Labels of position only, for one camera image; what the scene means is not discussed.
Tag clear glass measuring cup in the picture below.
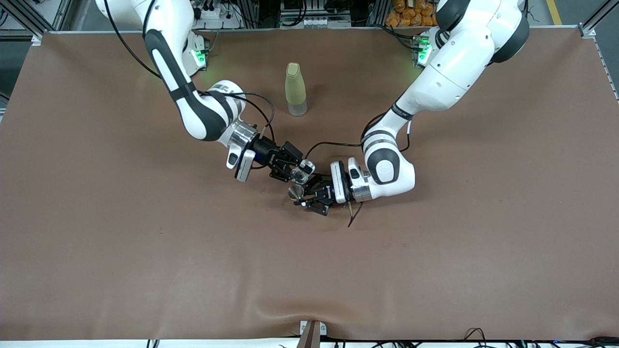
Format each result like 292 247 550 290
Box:
290 159 316 185

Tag yellow-green bottle with cap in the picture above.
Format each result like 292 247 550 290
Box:
284 62 308 117

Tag brown table cloth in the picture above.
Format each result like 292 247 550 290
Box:
0 27 619 341

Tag white power strip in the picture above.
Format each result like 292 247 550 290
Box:
193 2 242 29
280 17 351 29

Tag orange snack bags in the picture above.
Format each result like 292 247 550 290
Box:
385 0 441 27

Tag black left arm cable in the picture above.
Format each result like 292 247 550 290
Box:
304 114 412 228

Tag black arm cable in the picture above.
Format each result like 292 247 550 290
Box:
104 0 275 145
304 114 412 228

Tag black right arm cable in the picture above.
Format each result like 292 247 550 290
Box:
104 0 275 145

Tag white table edge bracket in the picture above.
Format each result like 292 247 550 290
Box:
300 320 327 336

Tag aluminium frame post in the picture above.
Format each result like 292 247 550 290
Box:
0 0 73 46
578 0 619 39

